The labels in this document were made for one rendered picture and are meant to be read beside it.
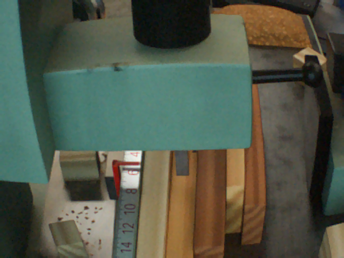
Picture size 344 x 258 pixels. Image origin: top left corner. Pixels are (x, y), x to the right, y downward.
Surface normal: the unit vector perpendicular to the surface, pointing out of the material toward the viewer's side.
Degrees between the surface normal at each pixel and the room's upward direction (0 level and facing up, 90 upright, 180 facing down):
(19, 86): 90
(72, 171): 90
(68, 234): 0
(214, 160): 0
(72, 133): 90
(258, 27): 36
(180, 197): 0
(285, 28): 31
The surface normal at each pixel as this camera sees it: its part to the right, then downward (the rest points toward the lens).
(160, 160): -0.06, -0.77
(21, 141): -0.04, 0.64
